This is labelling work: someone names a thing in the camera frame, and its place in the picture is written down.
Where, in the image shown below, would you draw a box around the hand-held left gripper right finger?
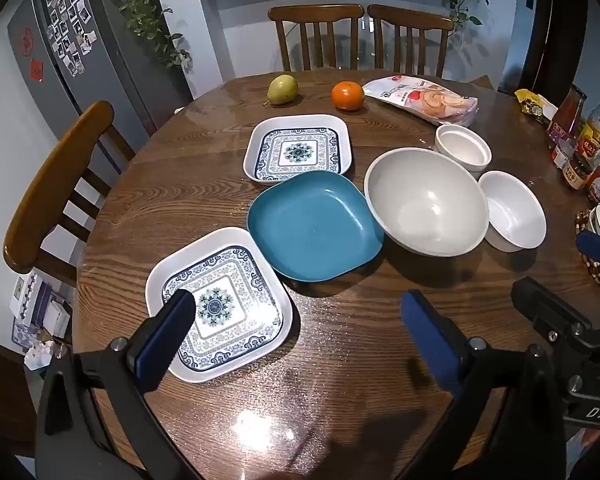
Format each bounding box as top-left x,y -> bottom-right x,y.
395,289 -> 568,480

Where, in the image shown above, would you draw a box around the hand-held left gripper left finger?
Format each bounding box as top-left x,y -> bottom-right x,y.
34,289 -> 216,480

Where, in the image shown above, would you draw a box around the blue patterned square plate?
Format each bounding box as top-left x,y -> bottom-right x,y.
243,115 -> 355,186
145,226 -> 294,384

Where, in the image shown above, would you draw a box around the round white bowl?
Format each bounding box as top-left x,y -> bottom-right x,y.
478,170 -> 547,253

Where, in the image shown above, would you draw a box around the large grey bowl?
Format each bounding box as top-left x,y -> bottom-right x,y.
363,147 -> 490,257

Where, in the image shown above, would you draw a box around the plain blue square plate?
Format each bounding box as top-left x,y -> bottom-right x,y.
246,170 -> 385,282

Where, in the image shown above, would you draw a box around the straight-sided white bowl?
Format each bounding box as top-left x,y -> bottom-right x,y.
434,124 -> 493,177

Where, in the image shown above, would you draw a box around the dark lid sauce jar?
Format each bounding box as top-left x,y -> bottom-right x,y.
562,152 -> 596,191

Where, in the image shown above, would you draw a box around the white tissue pack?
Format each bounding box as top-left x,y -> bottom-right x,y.
24,340 -> 56,371

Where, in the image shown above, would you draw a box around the white and purple boxes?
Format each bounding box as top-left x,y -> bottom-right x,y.
10,267 -> 73,351

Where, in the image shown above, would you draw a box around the yellow snack packet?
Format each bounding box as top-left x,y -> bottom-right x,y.
515,89 -> 558,126

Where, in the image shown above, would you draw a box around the brown wooden cabinet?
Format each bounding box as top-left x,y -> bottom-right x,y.
0,335 -> 36,461

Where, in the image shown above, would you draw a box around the wooden dining chair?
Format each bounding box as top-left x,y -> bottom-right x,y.
267,4 -> 365,72
367,4 -> 455,78
2,100 -> 136,288

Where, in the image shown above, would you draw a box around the dark wooden door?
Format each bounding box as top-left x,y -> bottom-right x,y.
517,0 -> 588,93

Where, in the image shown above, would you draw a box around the white snack bag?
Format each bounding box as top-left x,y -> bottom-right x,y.
361,75 -> 480,127

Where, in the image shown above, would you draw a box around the orange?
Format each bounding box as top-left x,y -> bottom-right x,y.
331,81 -> 365,112

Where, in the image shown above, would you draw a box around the green pear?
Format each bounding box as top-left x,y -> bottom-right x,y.
263,74 -> 300,107

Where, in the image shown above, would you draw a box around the small-leaved hanging plant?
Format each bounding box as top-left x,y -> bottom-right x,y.
442,0 -> 486,31

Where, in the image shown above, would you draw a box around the grey refrigerator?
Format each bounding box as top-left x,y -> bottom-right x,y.
7,0 -> 196,136

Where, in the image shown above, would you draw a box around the trailing green vine plant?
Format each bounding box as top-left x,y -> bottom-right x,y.
107,0 -> 191,68

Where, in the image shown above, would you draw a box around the cluster of fridge photos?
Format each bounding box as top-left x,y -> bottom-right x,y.
40,0 -> 98,78

